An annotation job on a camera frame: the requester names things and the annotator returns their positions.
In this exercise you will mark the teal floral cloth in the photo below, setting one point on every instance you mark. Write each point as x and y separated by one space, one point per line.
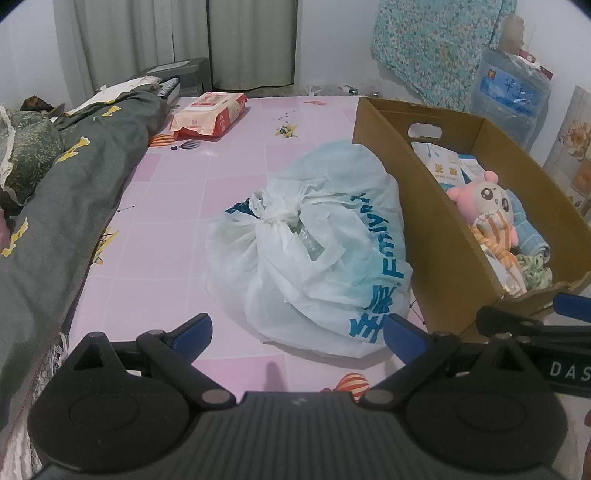
429 46

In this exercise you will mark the green patterned pillow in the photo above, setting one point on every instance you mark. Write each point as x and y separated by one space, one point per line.
32 147

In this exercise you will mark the white blue-print plastic bag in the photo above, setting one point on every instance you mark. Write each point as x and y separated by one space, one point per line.
323 184

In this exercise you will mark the brown box of clutter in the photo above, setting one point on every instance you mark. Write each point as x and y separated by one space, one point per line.
37 102

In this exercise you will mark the orange striped towel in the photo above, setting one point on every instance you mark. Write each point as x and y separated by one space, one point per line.
501 256

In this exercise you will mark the pink wet wipes pack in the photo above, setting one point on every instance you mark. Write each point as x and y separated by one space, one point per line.
207 113

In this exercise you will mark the clear bag of bottles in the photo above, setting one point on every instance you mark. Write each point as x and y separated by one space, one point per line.
323 89

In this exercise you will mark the blue face mask packet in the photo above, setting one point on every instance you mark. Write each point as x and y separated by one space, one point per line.
471 168

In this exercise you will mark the light blue checked towel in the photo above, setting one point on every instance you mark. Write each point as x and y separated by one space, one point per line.
531 230

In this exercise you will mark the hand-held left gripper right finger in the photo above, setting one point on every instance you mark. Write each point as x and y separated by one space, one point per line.
401 337

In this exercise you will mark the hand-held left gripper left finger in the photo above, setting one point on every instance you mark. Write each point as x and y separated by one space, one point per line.
194 332

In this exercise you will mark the blue striped mattress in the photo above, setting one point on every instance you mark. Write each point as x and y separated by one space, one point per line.
170 87

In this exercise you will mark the blue water jug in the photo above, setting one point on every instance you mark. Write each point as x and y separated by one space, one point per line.
508 92

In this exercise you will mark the grey curtain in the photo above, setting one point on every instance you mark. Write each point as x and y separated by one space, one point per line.
254 41
138 37

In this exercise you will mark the floral wall panel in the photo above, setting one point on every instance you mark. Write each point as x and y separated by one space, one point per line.
575 138

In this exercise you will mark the white fluffy blanket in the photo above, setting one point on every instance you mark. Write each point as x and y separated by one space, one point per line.
120 90

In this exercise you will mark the pink plush toy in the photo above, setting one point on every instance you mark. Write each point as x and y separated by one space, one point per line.
489 198

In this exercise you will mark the brown cardboard box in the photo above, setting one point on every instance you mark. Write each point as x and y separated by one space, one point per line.
415 207

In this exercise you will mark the green patterned cloth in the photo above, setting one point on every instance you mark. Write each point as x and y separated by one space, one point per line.
535 272

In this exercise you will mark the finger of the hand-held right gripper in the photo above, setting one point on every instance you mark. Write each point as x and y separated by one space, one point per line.
575 307
503 321

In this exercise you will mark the grey storage box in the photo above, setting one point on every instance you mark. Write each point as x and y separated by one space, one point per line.
189 74

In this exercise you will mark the grey blanket with yellow figures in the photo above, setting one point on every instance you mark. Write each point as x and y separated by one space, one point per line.
69 207

